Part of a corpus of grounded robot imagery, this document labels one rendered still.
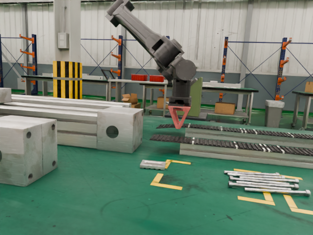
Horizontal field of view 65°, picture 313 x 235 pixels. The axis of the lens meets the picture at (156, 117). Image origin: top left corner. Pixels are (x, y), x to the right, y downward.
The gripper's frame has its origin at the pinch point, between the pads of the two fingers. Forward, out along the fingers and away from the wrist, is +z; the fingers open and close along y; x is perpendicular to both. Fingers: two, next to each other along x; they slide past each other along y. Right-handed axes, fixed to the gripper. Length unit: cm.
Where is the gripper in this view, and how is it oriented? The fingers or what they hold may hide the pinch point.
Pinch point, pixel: (179, 124)
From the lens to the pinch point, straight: 80.2
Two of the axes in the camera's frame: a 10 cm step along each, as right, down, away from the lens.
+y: -1.7, 1.5, -9.7
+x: 9.8, 0.8, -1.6
